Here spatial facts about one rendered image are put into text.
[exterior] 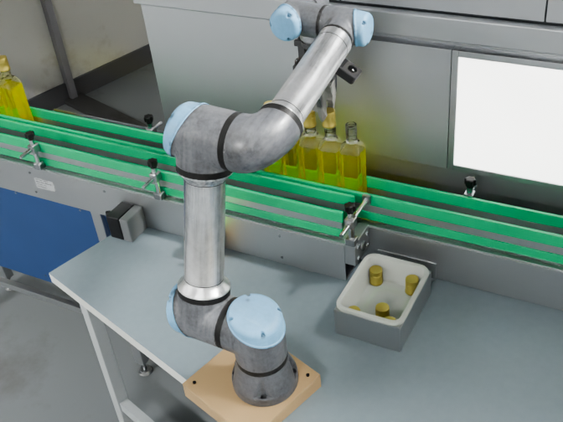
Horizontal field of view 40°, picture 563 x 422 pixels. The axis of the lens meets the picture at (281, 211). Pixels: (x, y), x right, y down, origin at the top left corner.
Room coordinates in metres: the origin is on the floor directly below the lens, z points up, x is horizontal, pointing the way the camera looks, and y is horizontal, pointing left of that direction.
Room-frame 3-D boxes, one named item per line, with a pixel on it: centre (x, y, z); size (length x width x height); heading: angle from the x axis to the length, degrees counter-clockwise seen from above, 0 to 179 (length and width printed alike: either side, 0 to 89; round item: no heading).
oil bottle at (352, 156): (1.70, -0.20, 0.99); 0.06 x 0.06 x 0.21; 58
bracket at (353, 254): (1.58, -0.19, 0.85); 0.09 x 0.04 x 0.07; 148
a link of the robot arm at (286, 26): (1.64, -0.09, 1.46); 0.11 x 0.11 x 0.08; 58
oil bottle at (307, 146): (1.76, -0.10, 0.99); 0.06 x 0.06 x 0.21; 59
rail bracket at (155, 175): (1.83, 0.35, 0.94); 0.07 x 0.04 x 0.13; 148
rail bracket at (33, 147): (2.07, 0.75, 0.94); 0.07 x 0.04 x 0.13; 148
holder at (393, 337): (1.44, -0.24, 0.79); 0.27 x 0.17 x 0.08; 148
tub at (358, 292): (1.42, -0.23, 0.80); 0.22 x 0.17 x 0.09; 148
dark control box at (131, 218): (1.87, 0.46, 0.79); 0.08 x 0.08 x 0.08; 58
